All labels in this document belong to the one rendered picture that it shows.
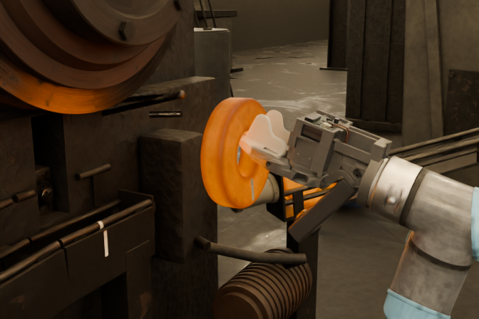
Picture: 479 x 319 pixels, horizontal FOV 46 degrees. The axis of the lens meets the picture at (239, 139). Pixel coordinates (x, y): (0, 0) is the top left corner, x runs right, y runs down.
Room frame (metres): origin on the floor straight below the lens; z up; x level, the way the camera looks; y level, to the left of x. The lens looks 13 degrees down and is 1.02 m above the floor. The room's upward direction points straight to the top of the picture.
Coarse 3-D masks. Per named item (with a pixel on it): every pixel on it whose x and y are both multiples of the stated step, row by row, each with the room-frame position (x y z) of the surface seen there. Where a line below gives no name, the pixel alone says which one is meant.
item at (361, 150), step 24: (312, 120) 0.69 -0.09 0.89; (336, 120) 0.71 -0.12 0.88; (288, 144) 0.69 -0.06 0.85; (312, 144) 0.68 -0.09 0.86; (336, 144) 0.68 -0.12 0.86; (360, 144) 0.68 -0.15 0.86; (384, 144) 0.66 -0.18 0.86; (312, 168) 0.68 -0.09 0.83; (336, 168) 0.68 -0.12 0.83; (360, 168) 0.67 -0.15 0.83; (360, 192) 0.65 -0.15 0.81
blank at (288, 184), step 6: (288, 180) 1.06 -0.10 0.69; (288, 186) 1.06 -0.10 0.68; (294, 186) 1.07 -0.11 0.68; (300, 186) 1.07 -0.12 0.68; (330, 186) 1.11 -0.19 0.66; (306, 192) 1.08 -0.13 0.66; (288, 198) 1.07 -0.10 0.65; (318, 198) 1.10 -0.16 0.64; (306, 204) 1.08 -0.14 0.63; (312, 204) 1.09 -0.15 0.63
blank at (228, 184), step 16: (224, 112) 0.73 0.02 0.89; (240, 112) 0.74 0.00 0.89; (256, 112) 0.78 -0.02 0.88; (208, 128) 0.72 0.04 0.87; (224, 128) 0.71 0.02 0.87; (240, 128) 0.74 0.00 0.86; (208, 144) 0.71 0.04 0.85; (224, 144) 0.70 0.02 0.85; (208, 160) 0.70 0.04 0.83; (224, 160) 0.70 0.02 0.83; (240, 160) 0.80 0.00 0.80; (208, 176) 0.70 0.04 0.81; (224, 176) 0.70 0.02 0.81; (240, 176) 0.74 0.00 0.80; (256, 176) 0.78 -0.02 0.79; (208, 192) 0.72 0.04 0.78; (224, 192) 0.70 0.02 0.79; (240, 192) 0.73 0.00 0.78; (256, 192) 0.77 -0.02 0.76; (240, 208) 0.74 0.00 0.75
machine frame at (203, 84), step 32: (192, 0) 1.26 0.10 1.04; (192, 32) 1.26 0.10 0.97; (160, 64) 1.16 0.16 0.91; (192, 64) 1.26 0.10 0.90; (192, 96) 1.16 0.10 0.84; (0, 128) 0.76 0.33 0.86; (32, 128) 0.89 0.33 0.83; (64, 128) 0.85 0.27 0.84; (96, 128) 0.91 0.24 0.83; (128, 128) 0.98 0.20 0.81; (160, 128) 1.06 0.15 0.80; (192, 128) 1.16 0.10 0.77; (0, 160) 0.75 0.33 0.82; (32, 160) 0.80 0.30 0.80; (64, 160) 0.85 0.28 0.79; (96, 160) 0.91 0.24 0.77; (128, 160) 0.98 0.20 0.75; (0, 192) 0.75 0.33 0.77; (64, 192) 0.86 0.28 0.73; (32, 224) 0.79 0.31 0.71; (160, 288) 1.05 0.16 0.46; (192, 288) 1.15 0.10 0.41
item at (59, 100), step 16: (160, 48) 0.91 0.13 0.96; (0, 64) 0.65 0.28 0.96; (16, 64) 0.67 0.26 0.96; (0, 80) 0.65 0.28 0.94; (16, 80) 0.67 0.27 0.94; (32, 80) 0.69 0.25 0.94; (128, 80) 0.84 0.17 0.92; (144, 80) 0.87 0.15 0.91; (16, 96) 0.67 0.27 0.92; (32, 96) 0.69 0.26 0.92; (48, 96) 0.71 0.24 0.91; (64, 96) 0.73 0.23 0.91; (80, 96) 0.76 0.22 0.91; (96, 96) 0.78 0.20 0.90; (112, 96) 0.81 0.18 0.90; (128, 96) 0.84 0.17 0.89; (64, 112) 0.73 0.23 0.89; (80, 112) 0.75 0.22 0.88
